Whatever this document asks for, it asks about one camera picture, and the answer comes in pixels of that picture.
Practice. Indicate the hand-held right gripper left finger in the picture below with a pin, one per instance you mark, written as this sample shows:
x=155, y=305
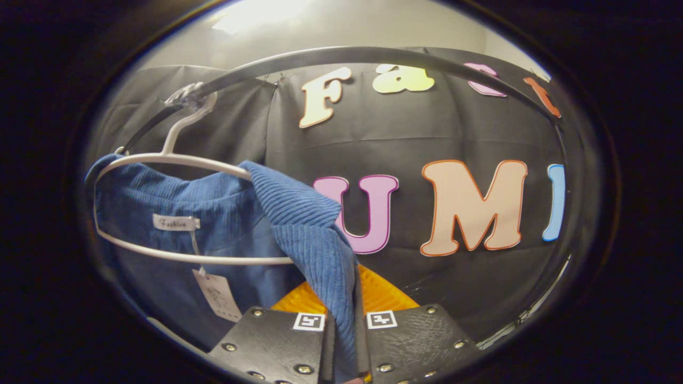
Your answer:
x=277, y=346

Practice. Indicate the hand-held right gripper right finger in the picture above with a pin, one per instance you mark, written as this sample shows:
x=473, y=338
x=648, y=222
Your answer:
x=416, y=341

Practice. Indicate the white hanger with taped hook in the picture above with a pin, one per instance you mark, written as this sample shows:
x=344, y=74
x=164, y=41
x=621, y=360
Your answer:
x=176, y=158

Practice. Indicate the black backdrop cloth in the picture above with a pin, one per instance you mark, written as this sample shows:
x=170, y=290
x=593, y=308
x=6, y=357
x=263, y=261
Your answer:
x=427, y=133

